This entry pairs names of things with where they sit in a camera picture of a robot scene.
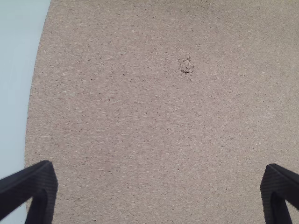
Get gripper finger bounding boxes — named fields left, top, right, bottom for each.
left=260, top=163, right=299, bottom=224
left=0, top=160, right=58, bottom=224

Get cork mat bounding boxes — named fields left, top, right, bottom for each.
left=24, top=0, right=299, bottom=224

